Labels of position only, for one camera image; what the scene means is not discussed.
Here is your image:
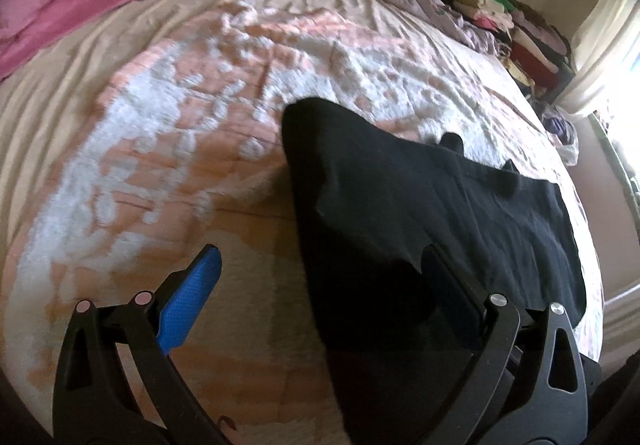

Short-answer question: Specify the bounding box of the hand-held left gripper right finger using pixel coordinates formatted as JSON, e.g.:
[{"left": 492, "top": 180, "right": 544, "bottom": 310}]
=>
[{"left": 421, "top": 244, "right": 590, "bottom": 445}]

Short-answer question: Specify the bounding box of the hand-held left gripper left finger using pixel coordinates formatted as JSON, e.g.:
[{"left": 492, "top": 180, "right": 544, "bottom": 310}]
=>
[{"left": 51, "top": 244, "right": 238, "bottom": 445}]

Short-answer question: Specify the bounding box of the black garment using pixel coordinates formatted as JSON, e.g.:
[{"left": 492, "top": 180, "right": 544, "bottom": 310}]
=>
[{"left": 281, "top": 96, "right": 587, "bottom": 445}]

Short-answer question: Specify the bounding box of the stack of folded clothes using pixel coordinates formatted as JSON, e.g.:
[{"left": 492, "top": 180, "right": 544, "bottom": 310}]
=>
[{"left": 450, "top": 0, "right": 576, "bottom": 100}]

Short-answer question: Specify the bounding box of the white plastic bag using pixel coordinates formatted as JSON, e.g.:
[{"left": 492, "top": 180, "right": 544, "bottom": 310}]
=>
[{"left": 542, "top": 105, "right": 581, "bottom": 166}]

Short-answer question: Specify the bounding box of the pink and white fuzzy blanket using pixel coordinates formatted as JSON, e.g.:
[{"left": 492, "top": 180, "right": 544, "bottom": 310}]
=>
[{"left": 15, "top": 0, "right": 601, "bottom": 445}]

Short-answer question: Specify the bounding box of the white curtain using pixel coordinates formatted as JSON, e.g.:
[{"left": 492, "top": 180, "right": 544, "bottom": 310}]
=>
[{"left": 555, "top": 0, "right": 640, "bottom": 118}]

